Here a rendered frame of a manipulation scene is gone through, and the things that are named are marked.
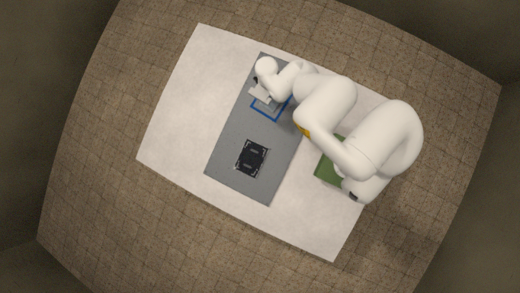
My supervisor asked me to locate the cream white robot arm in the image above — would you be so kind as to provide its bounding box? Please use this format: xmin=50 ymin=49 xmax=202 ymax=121
xmin=248 ymin=56 xmax=424 ymax=204

